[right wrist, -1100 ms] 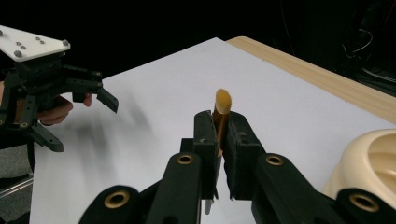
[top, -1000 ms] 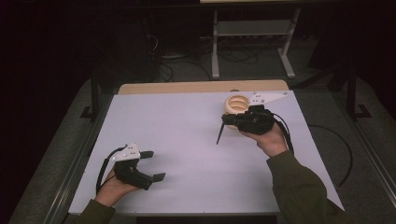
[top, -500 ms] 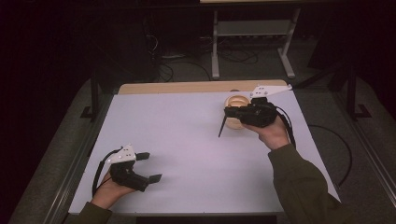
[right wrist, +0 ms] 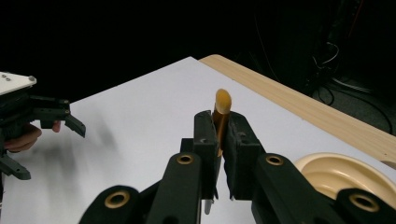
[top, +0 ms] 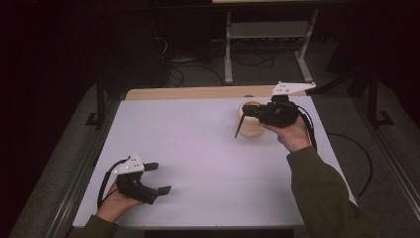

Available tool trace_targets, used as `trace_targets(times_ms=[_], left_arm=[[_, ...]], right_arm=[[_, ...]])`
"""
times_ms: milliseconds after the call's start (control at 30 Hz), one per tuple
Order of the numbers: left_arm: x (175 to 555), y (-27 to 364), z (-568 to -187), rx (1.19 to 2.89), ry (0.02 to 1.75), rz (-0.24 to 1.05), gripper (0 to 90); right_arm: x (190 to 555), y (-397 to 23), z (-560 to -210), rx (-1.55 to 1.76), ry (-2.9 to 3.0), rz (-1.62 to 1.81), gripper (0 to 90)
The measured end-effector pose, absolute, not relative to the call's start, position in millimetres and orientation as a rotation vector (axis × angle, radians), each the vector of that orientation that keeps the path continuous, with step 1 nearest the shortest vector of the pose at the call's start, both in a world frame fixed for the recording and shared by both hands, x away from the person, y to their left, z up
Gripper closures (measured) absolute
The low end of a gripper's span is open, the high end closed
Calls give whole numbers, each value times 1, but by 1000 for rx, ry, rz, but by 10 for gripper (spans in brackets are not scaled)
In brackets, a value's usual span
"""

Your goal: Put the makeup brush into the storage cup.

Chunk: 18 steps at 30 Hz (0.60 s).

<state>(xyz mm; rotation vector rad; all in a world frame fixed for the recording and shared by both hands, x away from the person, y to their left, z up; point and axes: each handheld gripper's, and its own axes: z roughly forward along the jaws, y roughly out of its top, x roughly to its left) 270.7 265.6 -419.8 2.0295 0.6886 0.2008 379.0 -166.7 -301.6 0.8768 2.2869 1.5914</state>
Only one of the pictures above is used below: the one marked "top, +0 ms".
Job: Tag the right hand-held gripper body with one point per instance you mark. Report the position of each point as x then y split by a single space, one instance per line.
279 112

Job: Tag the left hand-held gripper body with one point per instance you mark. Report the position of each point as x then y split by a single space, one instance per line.
132 185

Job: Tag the cream ringed pen holder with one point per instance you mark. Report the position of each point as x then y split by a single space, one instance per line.
252 128

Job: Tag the black pencil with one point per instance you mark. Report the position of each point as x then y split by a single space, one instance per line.
239 127

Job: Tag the person's right hand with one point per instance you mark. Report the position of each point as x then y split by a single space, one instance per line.
292 135

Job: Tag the person's left hand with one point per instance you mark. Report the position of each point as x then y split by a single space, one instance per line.
114 205

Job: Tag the black stand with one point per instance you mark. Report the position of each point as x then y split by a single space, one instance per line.
373 99
100 105

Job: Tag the aluminium frame rail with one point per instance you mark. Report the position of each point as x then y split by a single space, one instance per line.
393 158
76 185

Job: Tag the white metal frame stand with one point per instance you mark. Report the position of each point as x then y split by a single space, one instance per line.
228 49

